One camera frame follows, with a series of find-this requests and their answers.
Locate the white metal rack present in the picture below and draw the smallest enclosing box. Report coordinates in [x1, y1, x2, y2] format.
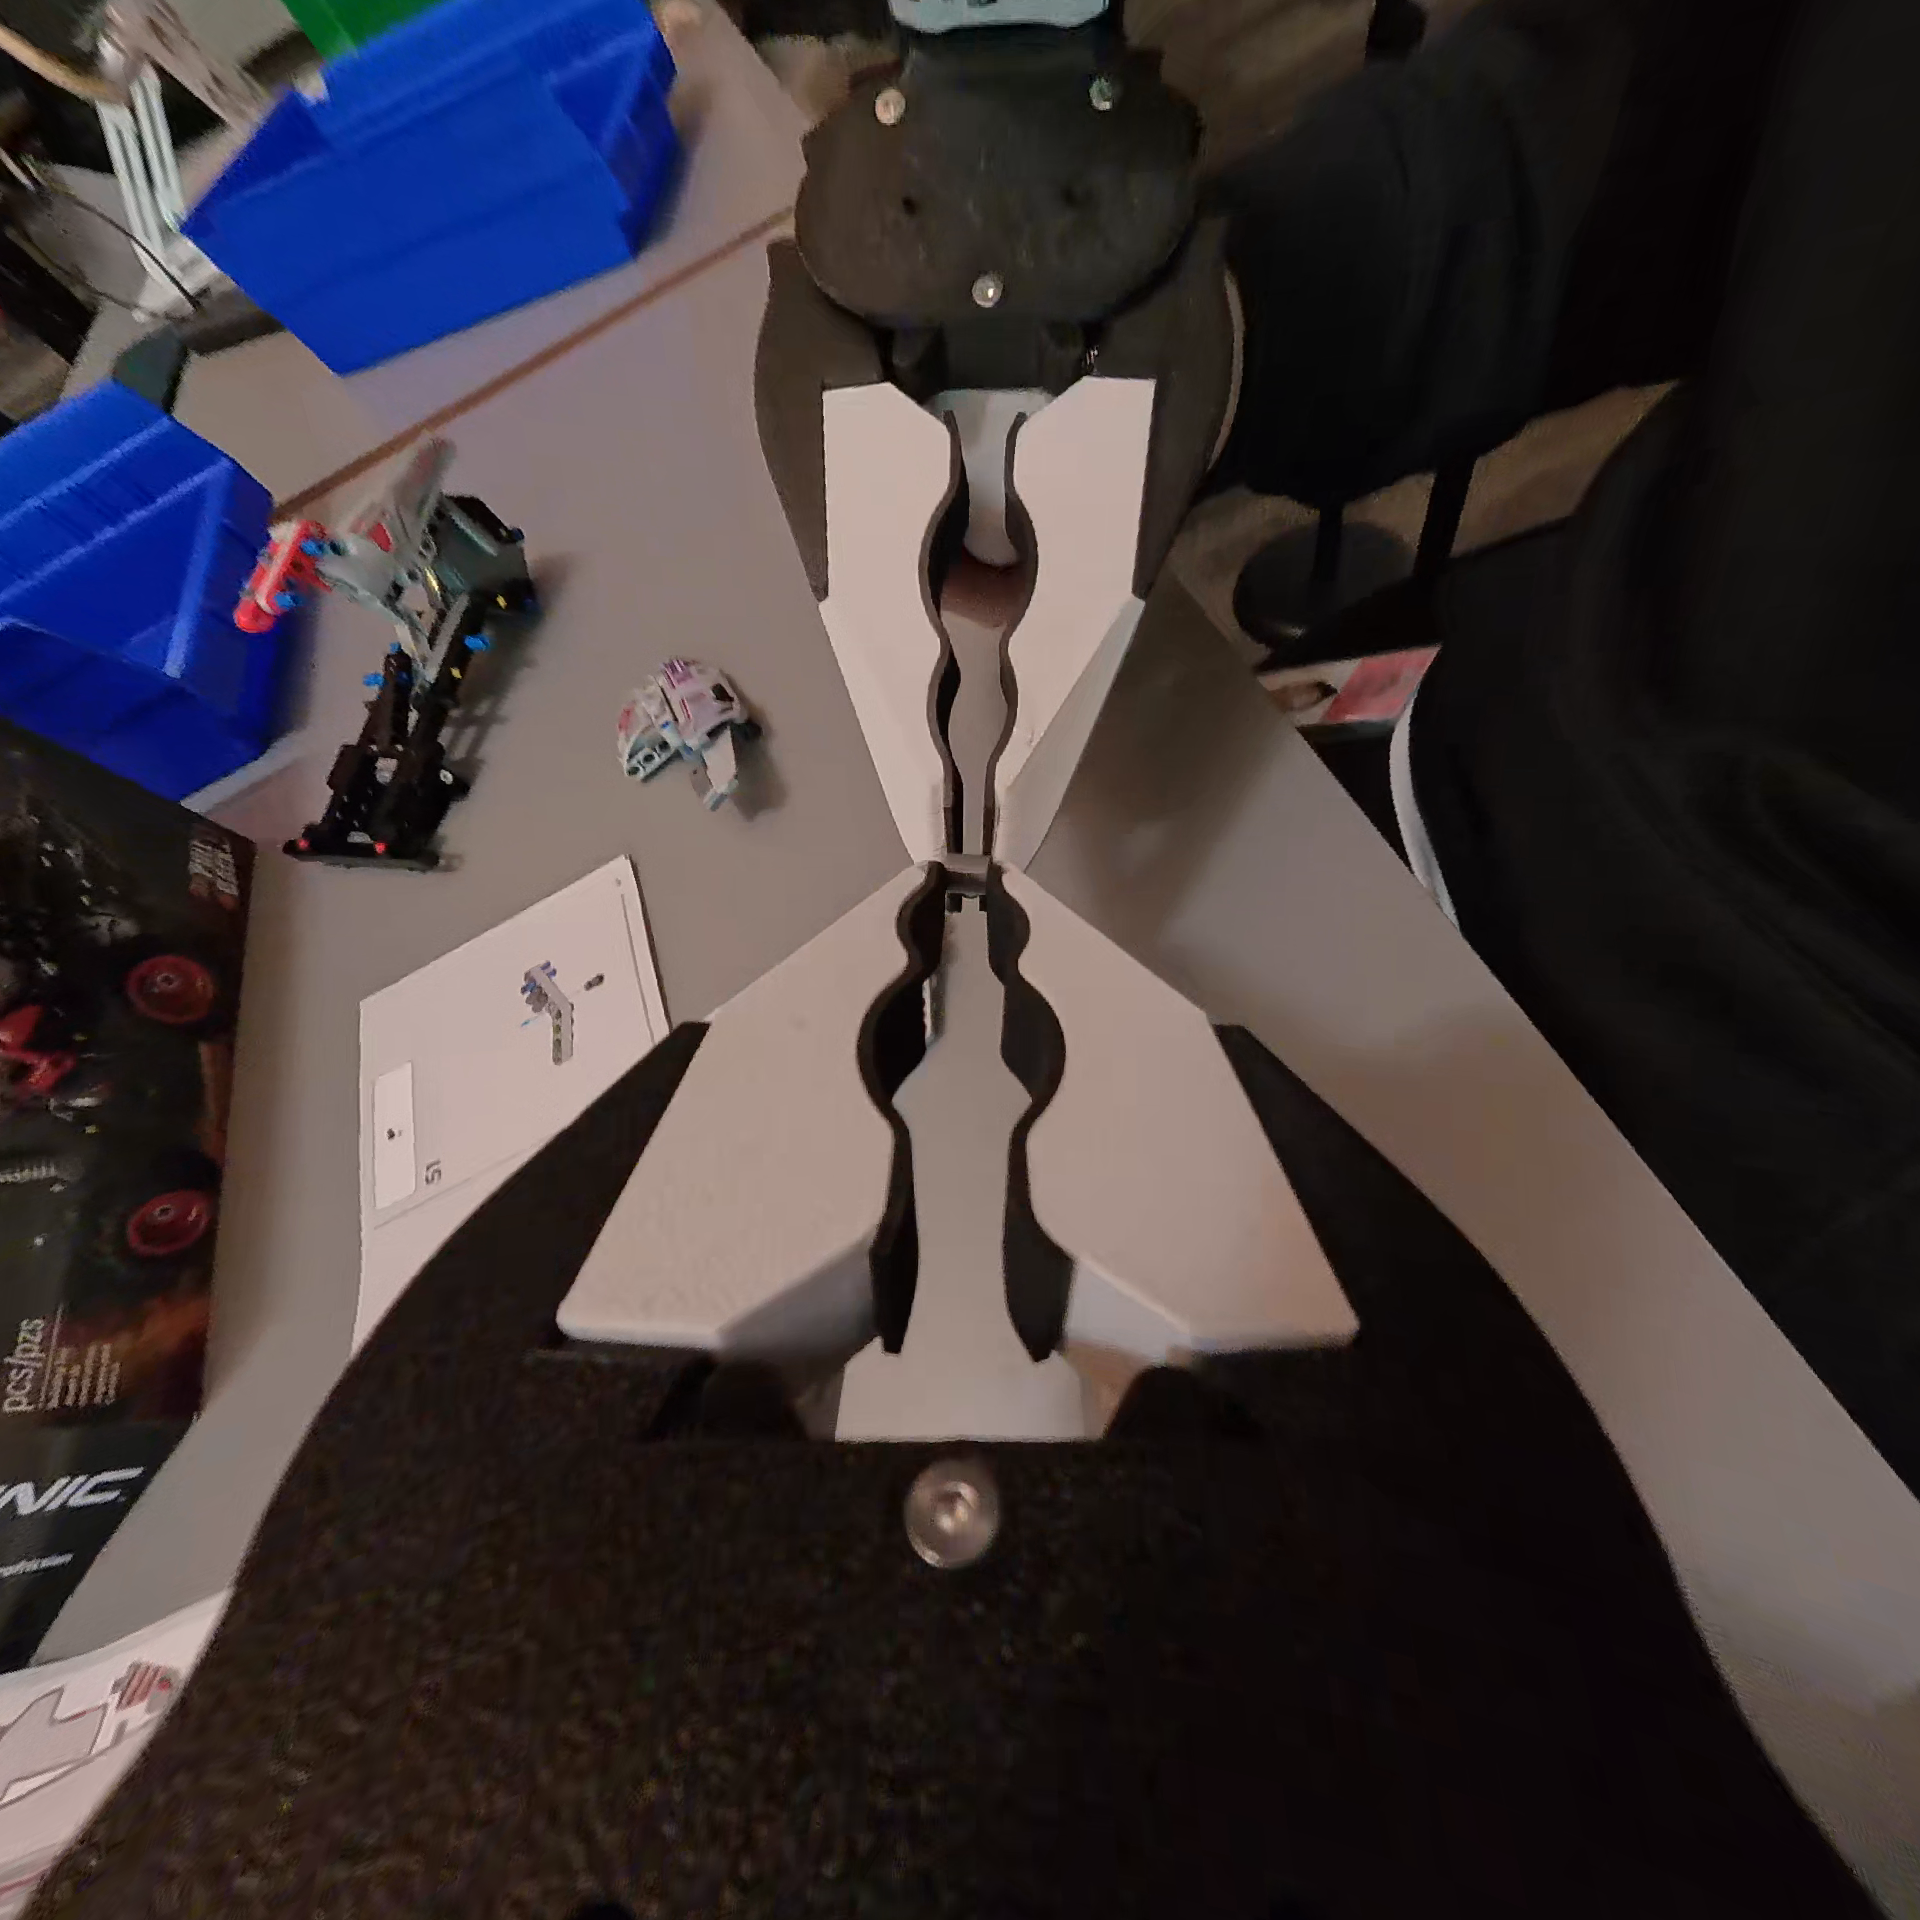
[88, 0, 215, 307]

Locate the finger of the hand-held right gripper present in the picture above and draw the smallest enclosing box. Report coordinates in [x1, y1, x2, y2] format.
[821, 381, 972, 870]
[985, 375, 1159, 870]

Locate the black brick car chassis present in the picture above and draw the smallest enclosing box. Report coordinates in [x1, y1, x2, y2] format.
[233, 434, 539, 875]

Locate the black toy box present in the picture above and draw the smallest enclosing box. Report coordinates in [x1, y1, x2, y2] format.
[0, 718, 258, 1671]

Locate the pink packet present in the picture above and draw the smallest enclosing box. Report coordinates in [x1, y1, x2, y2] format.
[1299, 654, 1442, 731]

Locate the grey desk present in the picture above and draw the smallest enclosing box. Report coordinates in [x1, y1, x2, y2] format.
[31, 0, 1920, 1920]

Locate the blue plastic bin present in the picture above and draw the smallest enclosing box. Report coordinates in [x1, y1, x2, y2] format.
[0, 381, 304, 807]
[179, 0, 682, 377]

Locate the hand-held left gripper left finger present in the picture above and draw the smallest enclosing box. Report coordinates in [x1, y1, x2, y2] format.
[557, 861, 941, 1421]

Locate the small grey brick assembly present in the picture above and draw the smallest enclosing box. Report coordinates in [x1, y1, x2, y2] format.
[615, 654, 761, 816]

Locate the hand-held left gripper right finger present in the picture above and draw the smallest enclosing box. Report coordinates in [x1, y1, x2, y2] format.
[980, 861, 1360, 1427]

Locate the white instruction page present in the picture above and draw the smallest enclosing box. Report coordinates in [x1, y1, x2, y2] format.
[355, 851, 675, 1234]

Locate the printed instruction booklet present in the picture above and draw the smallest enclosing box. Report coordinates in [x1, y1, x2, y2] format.
[0, 1586, 232, 1849]

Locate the person's black clothing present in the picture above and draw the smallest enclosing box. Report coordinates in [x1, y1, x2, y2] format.
[1199, 0, 1920, 1509]

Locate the black framed sign stand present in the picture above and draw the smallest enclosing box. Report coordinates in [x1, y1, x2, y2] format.
[1237, 448, 1481, 651]

